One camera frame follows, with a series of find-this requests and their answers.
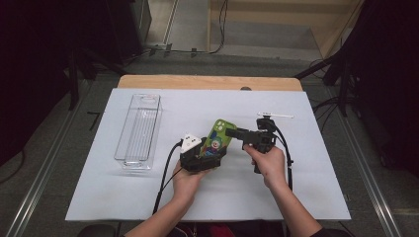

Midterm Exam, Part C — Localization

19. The black curtain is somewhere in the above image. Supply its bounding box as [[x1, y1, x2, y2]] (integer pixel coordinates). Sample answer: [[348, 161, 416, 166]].
[[0, 0, 151, 166], [329, 0, 419, 179]]

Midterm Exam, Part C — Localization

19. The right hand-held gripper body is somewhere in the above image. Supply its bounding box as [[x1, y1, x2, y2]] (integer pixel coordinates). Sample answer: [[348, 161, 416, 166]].
[[242, 112, 294, 154]]

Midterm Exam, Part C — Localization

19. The person's dark clothing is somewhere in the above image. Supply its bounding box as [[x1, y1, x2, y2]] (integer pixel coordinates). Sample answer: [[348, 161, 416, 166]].
[[77, 220, 354, 237]]

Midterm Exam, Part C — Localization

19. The black floor cable bundle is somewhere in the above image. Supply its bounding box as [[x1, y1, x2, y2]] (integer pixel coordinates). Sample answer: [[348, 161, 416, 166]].
[[310, 58, 345, 132]]

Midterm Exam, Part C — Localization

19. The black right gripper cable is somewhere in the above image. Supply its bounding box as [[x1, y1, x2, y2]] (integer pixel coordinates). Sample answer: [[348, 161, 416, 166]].
[[271, 122, 294, 192]]

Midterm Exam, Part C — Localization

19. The metal floor rail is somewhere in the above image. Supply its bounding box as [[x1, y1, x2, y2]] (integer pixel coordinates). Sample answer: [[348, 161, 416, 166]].
[[324, 86, 403, 237], [6, 78, 94, 237]]

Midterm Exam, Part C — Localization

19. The wooden table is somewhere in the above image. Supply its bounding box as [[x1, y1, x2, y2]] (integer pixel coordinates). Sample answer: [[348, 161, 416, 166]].
[[117, 74, 304, 93]]

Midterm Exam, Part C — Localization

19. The person's right hand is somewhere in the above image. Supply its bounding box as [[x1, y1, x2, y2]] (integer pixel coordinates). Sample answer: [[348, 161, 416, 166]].
[[242, 144, 290, 191]]

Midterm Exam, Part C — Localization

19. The person's left hand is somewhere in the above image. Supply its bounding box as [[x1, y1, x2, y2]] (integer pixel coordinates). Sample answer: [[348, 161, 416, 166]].
[[171, 161, 211, 205]]

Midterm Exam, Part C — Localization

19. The black metal stand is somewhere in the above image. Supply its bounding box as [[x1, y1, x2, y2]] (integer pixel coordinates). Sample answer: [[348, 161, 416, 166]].
[[67, 48, 127, 112], [294, 53, 356, 118]]

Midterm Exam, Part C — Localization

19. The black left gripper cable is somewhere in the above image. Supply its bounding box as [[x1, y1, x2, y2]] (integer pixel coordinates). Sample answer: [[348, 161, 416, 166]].
[[151, 140, 184, 215]]

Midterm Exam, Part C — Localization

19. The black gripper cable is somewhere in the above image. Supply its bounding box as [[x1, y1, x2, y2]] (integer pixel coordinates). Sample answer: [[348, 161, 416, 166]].
[[271, 122, 294, 192], [151, 140, 184, 215]]

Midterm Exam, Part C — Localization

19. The white table board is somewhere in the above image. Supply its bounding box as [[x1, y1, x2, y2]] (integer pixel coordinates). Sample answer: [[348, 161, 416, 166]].
[[64, 88, 352, 221]]

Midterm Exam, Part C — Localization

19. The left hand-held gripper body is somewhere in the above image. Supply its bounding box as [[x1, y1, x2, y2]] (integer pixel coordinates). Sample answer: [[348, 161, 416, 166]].
[[179, 132, 221, 173]]

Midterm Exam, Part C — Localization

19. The wooden platform step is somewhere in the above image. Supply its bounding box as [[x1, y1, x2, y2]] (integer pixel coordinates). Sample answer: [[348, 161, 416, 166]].
[[207, 0, 365, 61]]

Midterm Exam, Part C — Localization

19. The clear plastic storage bin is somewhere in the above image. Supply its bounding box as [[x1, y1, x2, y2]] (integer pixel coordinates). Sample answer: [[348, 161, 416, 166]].
[[113, 93, 163, 172]]

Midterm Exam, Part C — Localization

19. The green cartoon phone case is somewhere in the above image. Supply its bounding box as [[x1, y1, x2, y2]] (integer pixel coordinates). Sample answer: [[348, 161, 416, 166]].
[[199, 118, 237, 158]]

